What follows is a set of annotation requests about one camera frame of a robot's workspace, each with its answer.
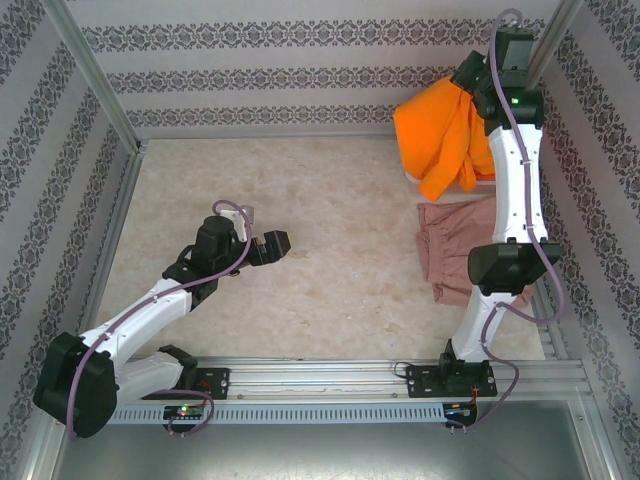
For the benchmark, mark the light orange shorts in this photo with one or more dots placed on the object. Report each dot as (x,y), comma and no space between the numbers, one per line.
(430,135)

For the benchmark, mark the pink shorts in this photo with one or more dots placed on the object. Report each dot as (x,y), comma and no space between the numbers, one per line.
(445,250)

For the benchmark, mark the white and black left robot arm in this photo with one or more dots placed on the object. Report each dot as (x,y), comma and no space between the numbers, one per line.
(150,315)

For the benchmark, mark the white perforated plastic basket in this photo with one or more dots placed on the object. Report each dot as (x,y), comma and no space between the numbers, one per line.
(412,176)

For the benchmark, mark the small circuit board green light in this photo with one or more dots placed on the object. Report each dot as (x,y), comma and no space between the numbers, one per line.
(186,412)

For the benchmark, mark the grey metal sheet panel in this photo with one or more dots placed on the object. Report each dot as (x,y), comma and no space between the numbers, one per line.
(320,455)

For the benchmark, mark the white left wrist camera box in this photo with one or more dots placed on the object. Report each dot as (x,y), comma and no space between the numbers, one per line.
(235,215)

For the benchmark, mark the aluminium frame post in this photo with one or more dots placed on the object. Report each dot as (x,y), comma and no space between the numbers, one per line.
(42,450)
(592,440)
(555,30)
(100,80)

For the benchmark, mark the aluminium frame rail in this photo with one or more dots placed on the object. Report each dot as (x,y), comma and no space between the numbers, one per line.
(552,340)
(110,250)
(250,136)

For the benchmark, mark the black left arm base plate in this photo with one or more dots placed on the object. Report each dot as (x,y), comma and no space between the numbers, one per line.
(215,382)

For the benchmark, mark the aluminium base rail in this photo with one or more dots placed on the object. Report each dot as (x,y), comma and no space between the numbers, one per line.
(320,372)

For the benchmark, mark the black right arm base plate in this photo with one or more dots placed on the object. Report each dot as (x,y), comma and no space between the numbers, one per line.
(425,382)

